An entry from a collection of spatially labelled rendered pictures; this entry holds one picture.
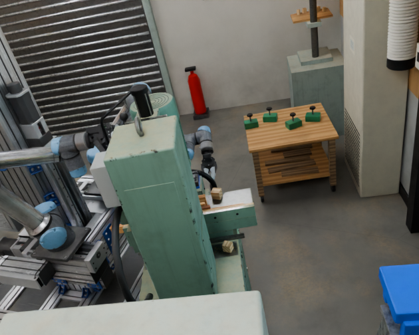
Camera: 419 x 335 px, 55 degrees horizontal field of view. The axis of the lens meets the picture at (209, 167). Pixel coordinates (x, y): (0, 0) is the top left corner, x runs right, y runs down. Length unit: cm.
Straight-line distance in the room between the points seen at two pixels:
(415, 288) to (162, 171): 76
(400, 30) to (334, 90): 142
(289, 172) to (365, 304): 118
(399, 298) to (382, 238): 181
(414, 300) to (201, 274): 71
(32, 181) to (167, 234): 102
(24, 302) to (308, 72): 283
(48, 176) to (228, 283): 108
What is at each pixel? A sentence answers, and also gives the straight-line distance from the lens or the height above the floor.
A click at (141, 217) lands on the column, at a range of 133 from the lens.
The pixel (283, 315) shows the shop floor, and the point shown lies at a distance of 256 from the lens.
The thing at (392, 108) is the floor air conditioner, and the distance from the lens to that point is 293.
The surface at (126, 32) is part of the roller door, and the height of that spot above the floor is 108.
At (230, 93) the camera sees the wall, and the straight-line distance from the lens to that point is 481.
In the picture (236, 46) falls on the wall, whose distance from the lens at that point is 462.
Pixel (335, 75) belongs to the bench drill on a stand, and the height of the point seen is 62.
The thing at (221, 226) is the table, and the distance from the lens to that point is 184.
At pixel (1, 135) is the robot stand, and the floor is 137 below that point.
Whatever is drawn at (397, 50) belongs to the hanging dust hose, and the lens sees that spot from 256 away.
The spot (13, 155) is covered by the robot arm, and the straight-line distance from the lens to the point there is 191.
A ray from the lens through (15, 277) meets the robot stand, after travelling 230.
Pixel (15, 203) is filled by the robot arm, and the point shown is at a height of 121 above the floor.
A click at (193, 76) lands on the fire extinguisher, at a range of 459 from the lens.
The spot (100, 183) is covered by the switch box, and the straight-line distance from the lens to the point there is 131.
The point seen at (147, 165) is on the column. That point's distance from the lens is 121.
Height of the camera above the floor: 209
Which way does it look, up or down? 33 degrees down
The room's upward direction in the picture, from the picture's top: 13 degrees counter-clockwise
